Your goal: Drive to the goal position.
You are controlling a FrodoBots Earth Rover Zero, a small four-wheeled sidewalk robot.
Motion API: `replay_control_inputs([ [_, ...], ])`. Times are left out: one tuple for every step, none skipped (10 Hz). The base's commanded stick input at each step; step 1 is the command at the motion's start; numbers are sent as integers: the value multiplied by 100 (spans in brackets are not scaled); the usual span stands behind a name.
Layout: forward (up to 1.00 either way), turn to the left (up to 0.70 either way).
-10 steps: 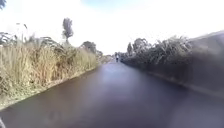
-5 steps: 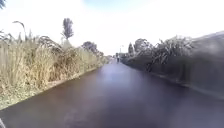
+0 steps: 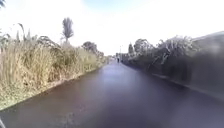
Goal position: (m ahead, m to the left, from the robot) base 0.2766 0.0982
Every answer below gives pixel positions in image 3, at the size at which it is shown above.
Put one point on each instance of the dark asphalt path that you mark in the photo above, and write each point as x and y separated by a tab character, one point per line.
113	96

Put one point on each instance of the tall slim tree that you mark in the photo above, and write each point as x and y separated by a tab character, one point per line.
67	29

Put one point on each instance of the person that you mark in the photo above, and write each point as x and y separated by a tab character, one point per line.
118	59

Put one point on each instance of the row of bushes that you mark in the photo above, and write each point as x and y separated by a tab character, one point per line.
156	53

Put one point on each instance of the dark wall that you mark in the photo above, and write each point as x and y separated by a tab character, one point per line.
203	63

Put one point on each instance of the tall reed grass bank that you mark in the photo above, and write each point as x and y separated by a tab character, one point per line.
36	66

